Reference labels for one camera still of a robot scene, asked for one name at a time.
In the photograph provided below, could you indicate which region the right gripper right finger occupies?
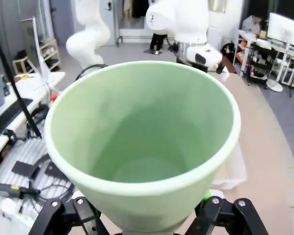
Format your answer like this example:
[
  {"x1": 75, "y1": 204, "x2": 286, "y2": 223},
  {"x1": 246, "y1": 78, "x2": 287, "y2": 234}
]
[{"x1": 190, "y1": 189, "x2": 270, "y2": 235}]

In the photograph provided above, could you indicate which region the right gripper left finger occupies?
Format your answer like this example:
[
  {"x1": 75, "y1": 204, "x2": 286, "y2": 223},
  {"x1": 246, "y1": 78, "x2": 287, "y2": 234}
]
[{"x1": 34, "y1": 197, "x2": 108, "y2": 235}]

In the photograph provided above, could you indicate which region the white perforated plastic basket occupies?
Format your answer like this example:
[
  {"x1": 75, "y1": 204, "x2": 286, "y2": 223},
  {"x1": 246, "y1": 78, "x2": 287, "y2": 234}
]
[{"x1": 210, "y1": 141, "x2": 247, "y2": 191}]

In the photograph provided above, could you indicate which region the light green cup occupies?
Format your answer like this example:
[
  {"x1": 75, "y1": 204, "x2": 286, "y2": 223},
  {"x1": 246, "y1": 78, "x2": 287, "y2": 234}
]
[{"x1": 44, "y1": 60, "x2": 242, "y2": 232}]

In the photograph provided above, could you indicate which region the black handheld device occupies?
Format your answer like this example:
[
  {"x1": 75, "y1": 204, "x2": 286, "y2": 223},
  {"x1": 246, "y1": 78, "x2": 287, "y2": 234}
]
[{"x1": 0, "y1": 182, "x2": 40, "y2": 199}]

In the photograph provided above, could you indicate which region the black keyboard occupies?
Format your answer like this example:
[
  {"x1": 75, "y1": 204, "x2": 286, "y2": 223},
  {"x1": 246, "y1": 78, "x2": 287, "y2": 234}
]
[{"x1": 0, "y1": 97, "x2": 34, "y2": 145}]

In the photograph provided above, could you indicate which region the white work desk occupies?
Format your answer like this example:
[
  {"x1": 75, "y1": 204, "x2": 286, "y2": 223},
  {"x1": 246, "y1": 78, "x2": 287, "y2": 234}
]
[{"x1": 0, "y1": 70, "x2": 67, "y2": 160}]

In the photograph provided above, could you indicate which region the black slanted pole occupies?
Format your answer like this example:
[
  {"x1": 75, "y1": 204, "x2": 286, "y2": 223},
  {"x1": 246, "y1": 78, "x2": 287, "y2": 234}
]
[{"x1": 0, "y1": 7, "x2": 42, "y2": 137}]

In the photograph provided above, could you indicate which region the white round stand base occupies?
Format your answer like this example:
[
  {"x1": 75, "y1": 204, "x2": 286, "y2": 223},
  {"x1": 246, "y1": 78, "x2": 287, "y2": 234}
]
[{"x1": 266, "y1": 79, "x2": 284, "y2": 93}]

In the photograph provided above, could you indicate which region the black rolling cart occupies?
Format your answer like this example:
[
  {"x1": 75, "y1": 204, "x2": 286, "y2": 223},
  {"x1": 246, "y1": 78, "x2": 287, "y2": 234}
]
[{"x1": 246, "y1": 44, "x2": 285, "y2": 85}]

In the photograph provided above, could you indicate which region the wooden shelf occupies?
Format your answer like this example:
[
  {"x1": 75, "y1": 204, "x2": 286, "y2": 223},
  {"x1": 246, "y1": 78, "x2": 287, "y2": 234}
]
[{"x1": 12, "y1": 39, "x2": 62, "y2": 74}]

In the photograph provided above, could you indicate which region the standing person in black trousers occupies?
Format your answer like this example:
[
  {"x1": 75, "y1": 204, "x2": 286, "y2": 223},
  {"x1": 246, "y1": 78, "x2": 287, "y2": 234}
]
[{"x1": 149, "y1": 31, "x2": 166, "y2": 51}]

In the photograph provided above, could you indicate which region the white computer monitor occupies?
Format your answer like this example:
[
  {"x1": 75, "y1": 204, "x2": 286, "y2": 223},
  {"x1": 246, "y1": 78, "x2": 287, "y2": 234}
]
[{"x1": 268, "y1": 12, "x2": 294, "y2": 47}]

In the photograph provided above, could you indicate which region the seated person in grey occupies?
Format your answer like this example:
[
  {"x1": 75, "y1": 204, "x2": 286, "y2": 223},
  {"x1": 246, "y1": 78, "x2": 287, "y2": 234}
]
[{"x1": 242, "y1": 15, "x2": 264, "y2": 33}]

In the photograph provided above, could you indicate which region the black metal bracket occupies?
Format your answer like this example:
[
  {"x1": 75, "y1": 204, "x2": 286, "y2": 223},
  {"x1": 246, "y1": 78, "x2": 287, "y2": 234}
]
[{"x1": 11, "y1": 160, "x2": 40, "y2": 181}]

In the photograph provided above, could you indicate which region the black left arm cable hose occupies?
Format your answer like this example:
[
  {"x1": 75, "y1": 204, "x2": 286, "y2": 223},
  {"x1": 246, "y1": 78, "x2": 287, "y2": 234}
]
[{"x1": 75, "y1": 63, "x2": 106, "y2": 82}]

